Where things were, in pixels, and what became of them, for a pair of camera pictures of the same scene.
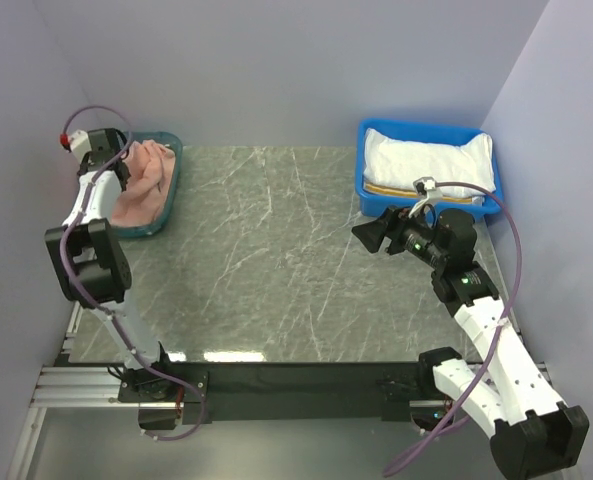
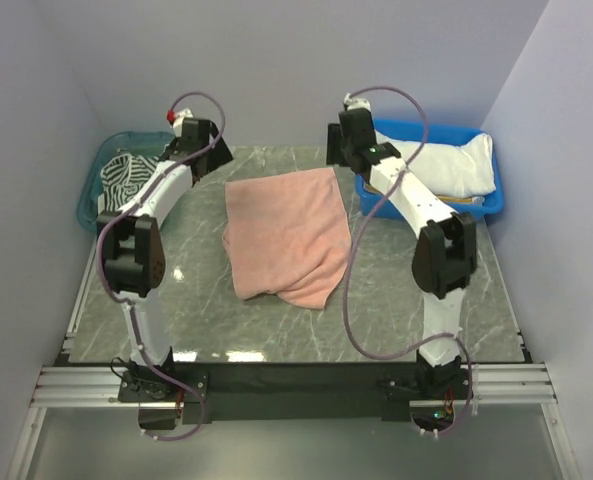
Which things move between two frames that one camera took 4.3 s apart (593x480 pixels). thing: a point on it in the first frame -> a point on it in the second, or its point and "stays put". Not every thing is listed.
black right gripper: x=395 y=220 -> x=333 y=142
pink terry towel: x=148 y=167 -> x=288 y=235
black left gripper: x=86 y=161 -> x=219 y=155
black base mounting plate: x=287 y=392 stays put
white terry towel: x=402 y=162 stays put
